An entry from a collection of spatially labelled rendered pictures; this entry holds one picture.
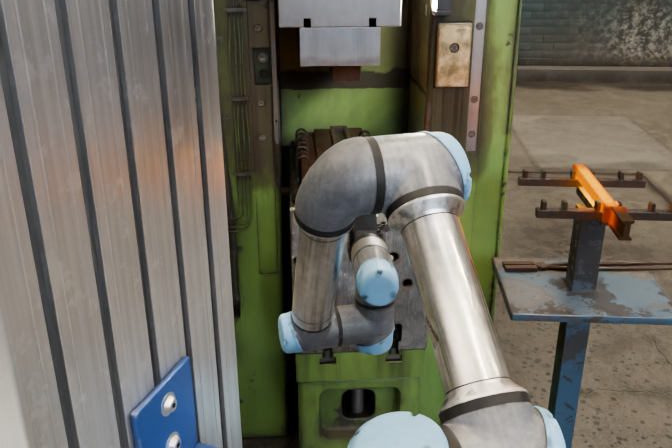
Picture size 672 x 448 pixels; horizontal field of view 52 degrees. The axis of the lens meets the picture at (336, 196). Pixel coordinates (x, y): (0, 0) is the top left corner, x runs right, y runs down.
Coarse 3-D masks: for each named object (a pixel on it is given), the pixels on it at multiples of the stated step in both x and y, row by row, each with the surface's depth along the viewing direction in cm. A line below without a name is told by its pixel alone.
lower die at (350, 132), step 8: (344, 128) 216; (352, 128) 219; (360, 128) 219; (304, 136) 215; (312, 136) 215; (320, 136) 211; (328, 136) 211; (352, 136) 210; (360, 136) 210; (304, 144) 207; (312, 144) 207; (320, 144) 203; (328, 144) 203; (312, 152) 199; (320, 152) 196; (304, 160) 192; (312, 160) 192; (304, 168) 186; (304, 176) 180
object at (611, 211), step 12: (576, 168) 174; (588, 180) 166; (588, 192) 164; (600, 192) 158; (612, 204) 152; (612, 216) 148; (624, 216) 142; (612, 228) 146; (624, 228) 141; (624, 240) 142
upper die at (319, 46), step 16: (304, 32) 166; (320, 32) 166; (336, 32) 167; (352, 32) 167; (368, 32) 167; (304, 48) 168; (320, 48) 168; (336, 48) 168; (352, 48) 168; (368, 48) 169; (304, 64) 169; (320, 64) 169; (336, 64) 170; (352, 64) 170; (368, 64) 170
